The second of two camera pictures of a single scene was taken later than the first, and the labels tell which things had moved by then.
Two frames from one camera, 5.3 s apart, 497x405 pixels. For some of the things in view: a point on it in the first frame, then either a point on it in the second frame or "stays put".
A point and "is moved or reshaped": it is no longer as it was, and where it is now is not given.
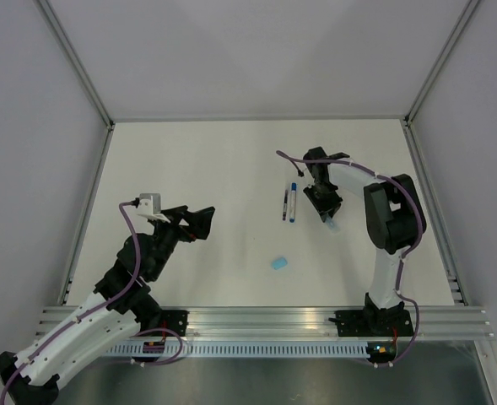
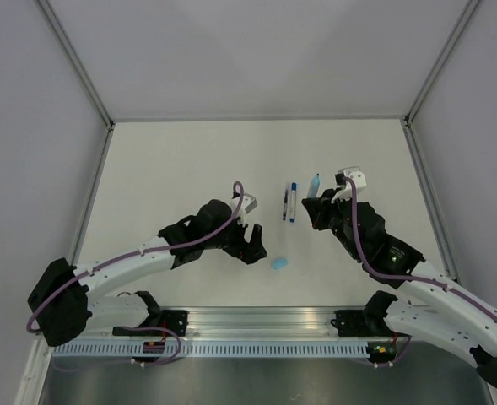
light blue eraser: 278,263 stays put
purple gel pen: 285,204 stays put
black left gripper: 200,229 to 248,252
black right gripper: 332,206 to 319,208
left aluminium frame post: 78,62 stays put
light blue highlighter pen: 330,223 is moved or reshaped
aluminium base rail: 289,323 stays put
